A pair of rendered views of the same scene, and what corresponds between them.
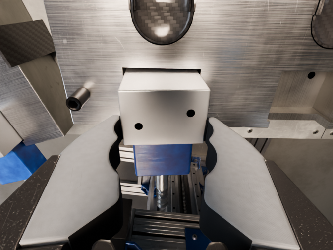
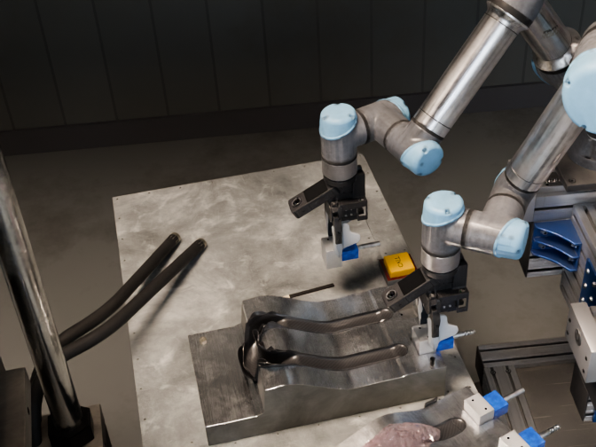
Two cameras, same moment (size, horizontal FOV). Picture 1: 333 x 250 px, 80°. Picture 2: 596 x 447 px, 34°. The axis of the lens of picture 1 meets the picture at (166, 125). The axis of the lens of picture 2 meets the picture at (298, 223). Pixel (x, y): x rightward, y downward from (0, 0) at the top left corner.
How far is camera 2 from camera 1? 193 cm
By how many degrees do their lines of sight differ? 51
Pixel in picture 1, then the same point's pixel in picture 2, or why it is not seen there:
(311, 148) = (522, 288)
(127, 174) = not seen: outside the picture
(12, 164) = (490, 397)
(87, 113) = (439, 363)
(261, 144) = (532, 348)
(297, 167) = not seen: hidden behind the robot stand
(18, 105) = (457, 401)
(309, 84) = (404, 313)
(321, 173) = not seen: hidden behind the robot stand
